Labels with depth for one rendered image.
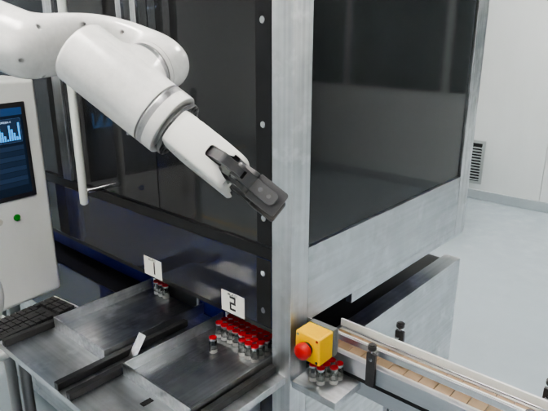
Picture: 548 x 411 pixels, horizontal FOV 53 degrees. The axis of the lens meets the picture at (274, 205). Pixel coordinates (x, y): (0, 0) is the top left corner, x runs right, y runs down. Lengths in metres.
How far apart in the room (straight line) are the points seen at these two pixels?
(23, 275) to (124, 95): 1.44
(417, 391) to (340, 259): 0.36
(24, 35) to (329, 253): 0.88
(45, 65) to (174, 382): 0.87
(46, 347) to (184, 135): 1.10
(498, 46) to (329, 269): 4.64
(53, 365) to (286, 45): 0.99
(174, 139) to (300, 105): 0.57
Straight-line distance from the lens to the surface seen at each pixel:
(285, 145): 1.19
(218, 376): 1.43
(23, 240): 2.02
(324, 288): 1.41
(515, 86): 5.80
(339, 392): 1.39
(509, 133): 5.86
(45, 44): 0.80
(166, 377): 1.45
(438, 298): 2.10
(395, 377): 1.36
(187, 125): 0.65
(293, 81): 1.16
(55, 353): 1.62
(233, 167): 0.60
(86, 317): 1.76
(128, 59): 0.70
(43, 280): 2.11
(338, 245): 1.41
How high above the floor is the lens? 1.71
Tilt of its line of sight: 18 degrees down
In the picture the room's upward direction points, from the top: straight up
